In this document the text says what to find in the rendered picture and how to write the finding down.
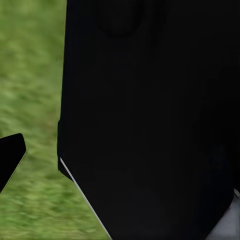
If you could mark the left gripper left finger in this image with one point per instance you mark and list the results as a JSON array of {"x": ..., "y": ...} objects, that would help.
[{"x": 12, "y": 150}]

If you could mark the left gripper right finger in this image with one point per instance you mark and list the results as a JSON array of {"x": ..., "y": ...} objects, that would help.
[{"x": 232, "y": 149}]

